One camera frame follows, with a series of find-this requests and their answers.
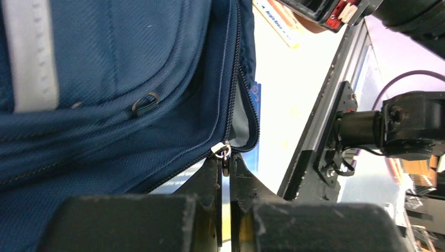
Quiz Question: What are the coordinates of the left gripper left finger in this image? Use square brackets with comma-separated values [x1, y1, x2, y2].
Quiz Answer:
[38, 157, 222, 251]

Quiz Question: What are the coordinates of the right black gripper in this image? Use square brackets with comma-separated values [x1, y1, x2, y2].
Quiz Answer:
[279, 0, 382, 33]

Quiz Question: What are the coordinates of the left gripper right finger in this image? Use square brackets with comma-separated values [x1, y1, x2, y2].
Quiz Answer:
[229, 153, 405, 251]

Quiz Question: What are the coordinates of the navy blue student backpack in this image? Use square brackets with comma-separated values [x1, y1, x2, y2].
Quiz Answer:
[0, 0, 261, 194]

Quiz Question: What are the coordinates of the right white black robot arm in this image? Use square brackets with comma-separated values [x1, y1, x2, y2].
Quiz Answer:
[283, 1, 444, 161]

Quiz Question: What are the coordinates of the brown leather pouch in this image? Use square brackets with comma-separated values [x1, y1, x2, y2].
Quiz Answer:
[278, 0, 331, 34]

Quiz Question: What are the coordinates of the white yellow marker pen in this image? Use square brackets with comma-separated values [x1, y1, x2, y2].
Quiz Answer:
[252, 0, 302, 48]

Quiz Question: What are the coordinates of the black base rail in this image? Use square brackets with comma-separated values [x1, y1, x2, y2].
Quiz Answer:
[277, 21, 368, 203]

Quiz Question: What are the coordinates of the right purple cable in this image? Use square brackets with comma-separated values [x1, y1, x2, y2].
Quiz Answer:
[371, 69, 445, 111]

